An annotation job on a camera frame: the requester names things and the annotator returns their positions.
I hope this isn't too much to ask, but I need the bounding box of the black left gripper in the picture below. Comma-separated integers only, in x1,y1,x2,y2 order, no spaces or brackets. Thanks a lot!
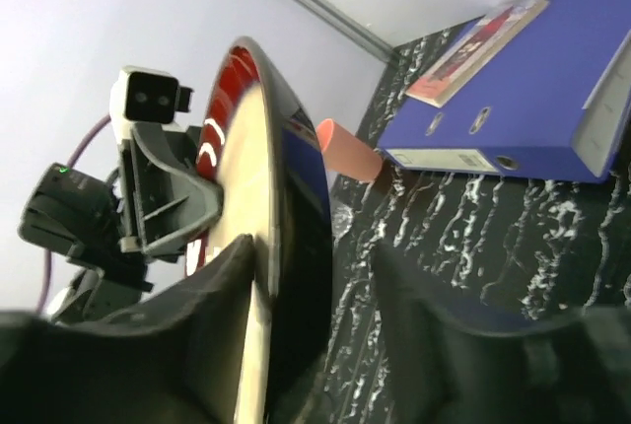
119,123,223,258

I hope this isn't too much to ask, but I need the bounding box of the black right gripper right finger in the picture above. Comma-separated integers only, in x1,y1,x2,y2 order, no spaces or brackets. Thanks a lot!
372,245,630,423

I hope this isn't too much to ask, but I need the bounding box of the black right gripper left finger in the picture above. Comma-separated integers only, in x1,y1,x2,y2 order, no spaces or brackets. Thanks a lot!
1,235,254,423

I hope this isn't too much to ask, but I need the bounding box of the red and black plate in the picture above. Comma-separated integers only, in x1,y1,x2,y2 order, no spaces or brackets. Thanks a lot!
187,37,332,423

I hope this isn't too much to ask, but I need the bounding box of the pink plastic cup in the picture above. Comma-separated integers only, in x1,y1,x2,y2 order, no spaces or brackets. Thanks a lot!
316,118,383,182

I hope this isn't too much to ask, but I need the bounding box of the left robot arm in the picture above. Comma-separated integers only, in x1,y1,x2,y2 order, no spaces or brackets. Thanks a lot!
19,122,223,324

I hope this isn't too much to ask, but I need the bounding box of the blue lever arch binder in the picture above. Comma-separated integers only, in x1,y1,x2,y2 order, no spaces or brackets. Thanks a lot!
378,0,630,183

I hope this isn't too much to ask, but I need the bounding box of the red and white book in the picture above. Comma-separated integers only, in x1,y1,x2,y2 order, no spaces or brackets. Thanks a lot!
406,0,548,108

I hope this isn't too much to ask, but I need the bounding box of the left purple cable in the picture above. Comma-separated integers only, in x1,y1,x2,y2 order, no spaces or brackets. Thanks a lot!
36,115,112,317

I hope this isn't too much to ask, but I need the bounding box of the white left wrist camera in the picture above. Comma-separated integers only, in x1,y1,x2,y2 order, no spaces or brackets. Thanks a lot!
109,65,194,145

